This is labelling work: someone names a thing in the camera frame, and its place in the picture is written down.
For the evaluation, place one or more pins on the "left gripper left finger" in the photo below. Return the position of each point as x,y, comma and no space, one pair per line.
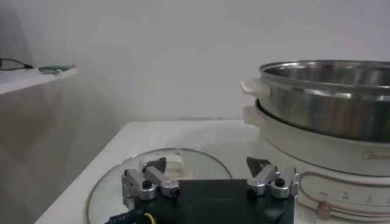
152,176

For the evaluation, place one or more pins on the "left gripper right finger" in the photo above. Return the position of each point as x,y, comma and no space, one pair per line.
265,176

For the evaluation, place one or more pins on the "round glass pot lid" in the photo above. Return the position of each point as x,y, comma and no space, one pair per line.
195,164

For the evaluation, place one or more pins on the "stainless steel steamer basket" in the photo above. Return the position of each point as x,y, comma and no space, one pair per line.
320,109

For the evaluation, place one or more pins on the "white electric cooker base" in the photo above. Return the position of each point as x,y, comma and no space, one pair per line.
304,152

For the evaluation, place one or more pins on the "green flat device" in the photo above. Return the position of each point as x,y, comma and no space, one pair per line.
56,69

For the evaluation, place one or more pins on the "white side table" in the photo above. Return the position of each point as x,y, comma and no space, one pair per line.
18,80

